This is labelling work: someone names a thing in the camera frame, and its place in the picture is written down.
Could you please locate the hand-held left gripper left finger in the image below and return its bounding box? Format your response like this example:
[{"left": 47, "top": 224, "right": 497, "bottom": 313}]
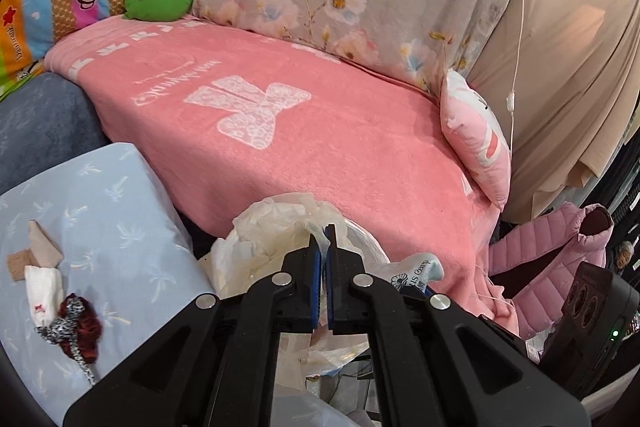
[{"left": 62, "top": 234, "right": 323, "bottom": 427}]

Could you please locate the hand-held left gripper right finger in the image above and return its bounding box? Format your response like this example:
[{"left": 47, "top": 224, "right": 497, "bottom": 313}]
[{"left": 324, "top": 223, "right": 591, "bottom": 427}]

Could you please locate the white plastic bag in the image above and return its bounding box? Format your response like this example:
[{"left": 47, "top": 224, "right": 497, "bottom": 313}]
[{"left": 200, "top": 214, "right": 401, "bottom": 393}]

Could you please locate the white sock with blue toe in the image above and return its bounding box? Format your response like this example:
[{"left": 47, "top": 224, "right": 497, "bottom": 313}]
[{"left": 390, "top": 252, "right": 446, "bottom": 295}]

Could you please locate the dark red scrunchie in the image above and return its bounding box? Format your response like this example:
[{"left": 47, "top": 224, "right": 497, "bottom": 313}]
[{"left": 57, "top": 294, "right": 103, "bottom": 365}]

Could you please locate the leopard print scrunchie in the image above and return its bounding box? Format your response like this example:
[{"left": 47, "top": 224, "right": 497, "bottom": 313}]
[{"left": 35, "top": 297, "right": 98, "bottom": 383}]

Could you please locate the pink puffer jacket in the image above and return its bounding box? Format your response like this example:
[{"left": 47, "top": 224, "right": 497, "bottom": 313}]
[{"left": 487, "top": 202, "right": 615, "bottom": 343}]

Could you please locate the pink fleece blanket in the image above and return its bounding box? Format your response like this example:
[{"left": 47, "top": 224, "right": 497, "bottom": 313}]
[{"left": 44, "top": 14, "right": 521, "bottom": 338}]

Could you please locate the pink printed pillow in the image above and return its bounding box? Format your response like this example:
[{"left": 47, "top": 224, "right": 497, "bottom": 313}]
[{"left": 439, "top": 68, "right": 513, "bottom": 212}]

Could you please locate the light blue pillow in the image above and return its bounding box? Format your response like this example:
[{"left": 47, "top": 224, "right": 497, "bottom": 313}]
[{"left": 0, "top": 142, "right": 216, "bottom": 408}]

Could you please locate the beige curtain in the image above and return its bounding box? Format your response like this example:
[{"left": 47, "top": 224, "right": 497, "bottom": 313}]
[{"left": 467, "top": 0, "right": 640, "bottom": 223}]

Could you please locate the white sock with red mark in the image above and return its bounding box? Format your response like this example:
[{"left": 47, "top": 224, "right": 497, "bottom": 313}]
[{"left": 24, "top": 266, "right": 63, "bottom": 327}]

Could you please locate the beige sock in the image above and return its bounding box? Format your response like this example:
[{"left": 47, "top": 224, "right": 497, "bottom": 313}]
[{"left": 6, "top": 219, "right": 63, "bottom": 282}]

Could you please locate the blue-grey sofa armrest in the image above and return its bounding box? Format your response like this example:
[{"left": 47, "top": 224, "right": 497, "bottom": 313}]
[{"left": 0, "top": 72, "right": 111, "bottom": 195}]

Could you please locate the white cable with switch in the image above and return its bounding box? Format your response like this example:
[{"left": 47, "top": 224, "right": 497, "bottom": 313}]
[{"left": 505, "top": 0, "right": 528, "bottom": 152}]

